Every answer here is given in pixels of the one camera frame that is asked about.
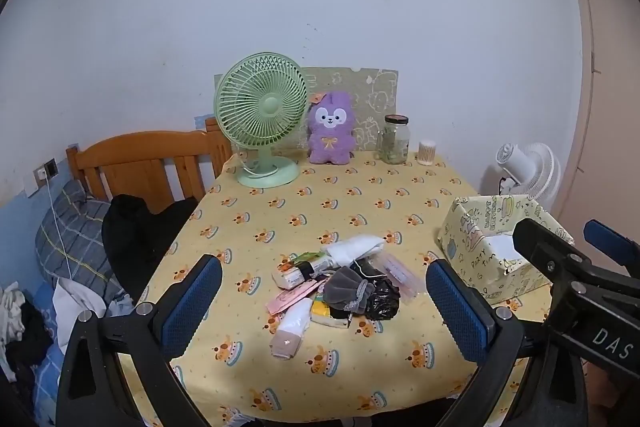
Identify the purple plush toy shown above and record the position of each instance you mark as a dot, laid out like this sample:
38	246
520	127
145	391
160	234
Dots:
330	123

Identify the yellow patterned tablecloth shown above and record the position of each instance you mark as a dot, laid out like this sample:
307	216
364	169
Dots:
371	367

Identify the glass jar with lid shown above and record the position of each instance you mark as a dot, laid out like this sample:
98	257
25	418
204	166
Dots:
394	139

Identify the grey knit gloves bundle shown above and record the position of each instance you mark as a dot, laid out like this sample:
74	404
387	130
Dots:
346	290

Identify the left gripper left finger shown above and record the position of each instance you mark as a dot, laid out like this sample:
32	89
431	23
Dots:
93	390

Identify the patterned storage box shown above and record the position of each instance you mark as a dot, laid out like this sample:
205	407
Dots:
477	240

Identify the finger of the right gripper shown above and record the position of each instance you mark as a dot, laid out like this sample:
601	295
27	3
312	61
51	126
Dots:
565	266
619	248

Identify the cotton swab container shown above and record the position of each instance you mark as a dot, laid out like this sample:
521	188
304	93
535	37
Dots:
426	152

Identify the blue plaid pillow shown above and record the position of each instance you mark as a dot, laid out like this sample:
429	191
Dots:
69	244

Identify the patterned board against wall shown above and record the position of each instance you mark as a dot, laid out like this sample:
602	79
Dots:
373	93

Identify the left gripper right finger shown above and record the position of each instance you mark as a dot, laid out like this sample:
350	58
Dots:
489	337

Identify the pile of clothes on bed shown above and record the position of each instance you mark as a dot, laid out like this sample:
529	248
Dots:
25	339

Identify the black plastic bag roll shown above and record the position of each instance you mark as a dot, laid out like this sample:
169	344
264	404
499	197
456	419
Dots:
383	304

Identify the beige door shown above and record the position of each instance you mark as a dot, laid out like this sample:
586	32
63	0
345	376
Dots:
601	179

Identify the white standing fan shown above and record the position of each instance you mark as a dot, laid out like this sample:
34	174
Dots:
530	169

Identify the green sponge pack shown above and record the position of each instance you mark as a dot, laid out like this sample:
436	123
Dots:
297	269

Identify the clear striped plastic pack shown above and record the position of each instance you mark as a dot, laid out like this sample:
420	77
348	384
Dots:
403	278

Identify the black garment on chair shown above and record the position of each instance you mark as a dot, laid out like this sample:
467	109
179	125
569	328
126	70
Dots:
135	240

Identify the white folded towel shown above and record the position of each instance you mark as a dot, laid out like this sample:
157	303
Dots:
343	253

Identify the pink tissue pack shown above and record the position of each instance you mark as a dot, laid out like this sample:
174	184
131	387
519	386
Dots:
287	299

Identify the green desk fan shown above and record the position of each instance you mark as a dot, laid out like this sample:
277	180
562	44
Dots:
259	102

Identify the cartoon tissue pack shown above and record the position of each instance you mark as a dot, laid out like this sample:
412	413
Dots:
323	314

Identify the wall power socket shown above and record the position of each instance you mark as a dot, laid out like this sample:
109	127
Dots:
46	172

